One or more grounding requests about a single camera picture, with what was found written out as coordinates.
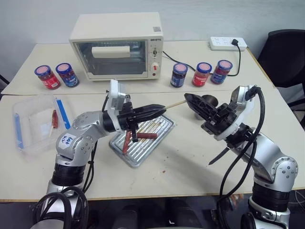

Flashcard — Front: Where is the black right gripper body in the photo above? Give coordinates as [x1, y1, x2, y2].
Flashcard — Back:
[201, 103, 238, 136]

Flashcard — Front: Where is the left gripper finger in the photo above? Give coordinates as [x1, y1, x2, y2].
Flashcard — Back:
[134, 108, 167, 121]
[133, 104, 165, 115]

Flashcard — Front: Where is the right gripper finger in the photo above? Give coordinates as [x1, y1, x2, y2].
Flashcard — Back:
[184, 93, 219, 117]
[185, 94, 214, 123]

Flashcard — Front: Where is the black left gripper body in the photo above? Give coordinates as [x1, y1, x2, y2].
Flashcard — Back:
[117, 94, 140, 143]

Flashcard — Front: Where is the ribbed metal baking tray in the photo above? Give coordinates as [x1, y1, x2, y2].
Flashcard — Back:
[109, 114, 176, 168]

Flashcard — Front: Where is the skewered red sausage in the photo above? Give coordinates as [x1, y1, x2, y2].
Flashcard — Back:
[51, 109, 60, 130]

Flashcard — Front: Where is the red label sauce jar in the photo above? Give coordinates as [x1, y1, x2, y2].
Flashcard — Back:
[192, 62, 213, 87]
[34, 65, 61, 90]

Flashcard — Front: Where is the blue label sauce jar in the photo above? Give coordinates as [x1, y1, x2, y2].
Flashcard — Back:
[210, 59, 233, 85]
[55, 62, 80, 88]

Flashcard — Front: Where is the dark blue sauce jar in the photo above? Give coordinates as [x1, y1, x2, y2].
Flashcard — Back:
[170, 62, 189, 88]

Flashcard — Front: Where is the black zip tie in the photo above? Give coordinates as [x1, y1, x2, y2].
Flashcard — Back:
[207, 146, 232, 166]

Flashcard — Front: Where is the blue container clip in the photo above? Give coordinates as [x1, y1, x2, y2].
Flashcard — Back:
[55, 97, 71, 130]
[14, 114, 25, 149]

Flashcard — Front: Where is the white power strip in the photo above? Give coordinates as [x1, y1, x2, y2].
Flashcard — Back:
[208, 36, 248, 52]

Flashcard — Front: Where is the cream white toaster oven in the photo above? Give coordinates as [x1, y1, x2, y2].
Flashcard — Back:
[69, 11, 164, 82]

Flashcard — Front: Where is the black office chair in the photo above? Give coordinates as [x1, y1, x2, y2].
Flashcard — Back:
[258, 29, 305, 114]

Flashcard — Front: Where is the clear plastic container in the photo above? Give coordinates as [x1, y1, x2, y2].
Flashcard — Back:
[11, 94, 72, 156]

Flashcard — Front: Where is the dark furniture piece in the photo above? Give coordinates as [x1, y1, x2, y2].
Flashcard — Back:
[0, 74, 10, 93]

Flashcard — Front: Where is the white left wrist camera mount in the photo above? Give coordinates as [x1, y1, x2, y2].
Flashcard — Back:
[105, 79, 126, 118]

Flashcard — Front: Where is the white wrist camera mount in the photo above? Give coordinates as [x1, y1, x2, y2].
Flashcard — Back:
[105, 79, 126, 118]
[213, 84, 258, 142]

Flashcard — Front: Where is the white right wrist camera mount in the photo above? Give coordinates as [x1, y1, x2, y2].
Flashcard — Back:
[213, 84, 258, 142]

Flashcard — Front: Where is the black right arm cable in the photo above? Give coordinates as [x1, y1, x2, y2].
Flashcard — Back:
[215, 85, 266, 229]

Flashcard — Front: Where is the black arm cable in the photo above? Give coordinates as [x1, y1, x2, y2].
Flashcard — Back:
[35, 140, 99, 229]
[215, 85, 266, 229]

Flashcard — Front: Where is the black oven power cable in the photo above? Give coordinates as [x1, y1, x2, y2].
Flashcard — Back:
[162, 44, 242, 77]

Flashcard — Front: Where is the cream oven door handle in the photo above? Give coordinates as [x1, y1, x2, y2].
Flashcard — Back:
[91, 46, 131, 59]

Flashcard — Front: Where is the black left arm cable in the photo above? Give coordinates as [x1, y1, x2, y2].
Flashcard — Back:
[35, 140, 99, 229]

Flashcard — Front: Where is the thin white wire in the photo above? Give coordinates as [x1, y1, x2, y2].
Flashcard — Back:
[294, 189, 305, 206]

